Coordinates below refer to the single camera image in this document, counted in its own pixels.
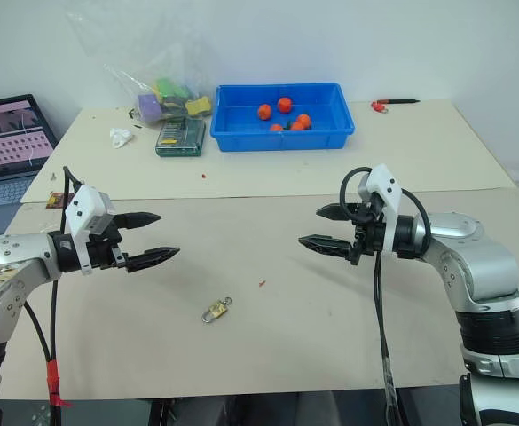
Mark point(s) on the crumpled white paper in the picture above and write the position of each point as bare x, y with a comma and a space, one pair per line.
120, 136

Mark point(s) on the purple sponge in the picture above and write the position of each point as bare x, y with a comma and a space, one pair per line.
148, 107

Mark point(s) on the yellow sponge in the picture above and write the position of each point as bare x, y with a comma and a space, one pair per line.
199, 106

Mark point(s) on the brass padlock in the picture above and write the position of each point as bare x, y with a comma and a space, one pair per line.
214, 311

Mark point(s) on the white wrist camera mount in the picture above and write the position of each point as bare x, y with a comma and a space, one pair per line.
385, 186
80, 204

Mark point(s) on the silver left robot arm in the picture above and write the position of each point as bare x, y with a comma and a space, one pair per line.
6, 266

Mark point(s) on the black pen with red clip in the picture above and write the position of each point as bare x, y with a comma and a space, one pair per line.
401, 101

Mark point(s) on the green sponge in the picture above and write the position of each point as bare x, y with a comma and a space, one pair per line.
165, 85

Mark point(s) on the small brown packet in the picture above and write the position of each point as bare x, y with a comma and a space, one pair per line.
56, 201

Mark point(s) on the clear plastic bag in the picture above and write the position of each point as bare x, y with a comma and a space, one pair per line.
130, 75

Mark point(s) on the orange fruit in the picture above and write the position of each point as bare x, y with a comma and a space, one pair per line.
264, 111
285, 104
297, 126
277, 128
304, 119

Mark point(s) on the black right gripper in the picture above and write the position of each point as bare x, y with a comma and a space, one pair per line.
367, 235

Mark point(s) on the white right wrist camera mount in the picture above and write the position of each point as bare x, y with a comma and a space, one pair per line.
385, 186

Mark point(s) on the open laptop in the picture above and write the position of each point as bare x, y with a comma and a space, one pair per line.
10, 133

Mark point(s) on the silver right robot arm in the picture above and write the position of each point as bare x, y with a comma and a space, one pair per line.
476, 266

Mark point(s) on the green screwdriver bit case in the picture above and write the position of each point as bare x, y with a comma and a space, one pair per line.
181, 137

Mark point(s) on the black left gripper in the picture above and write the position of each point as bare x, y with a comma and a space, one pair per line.
106, 255

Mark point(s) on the blue plastic bin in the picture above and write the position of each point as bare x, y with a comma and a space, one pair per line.
325, 137

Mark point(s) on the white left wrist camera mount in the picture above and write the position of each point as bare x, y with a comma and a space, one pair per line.
80, 204

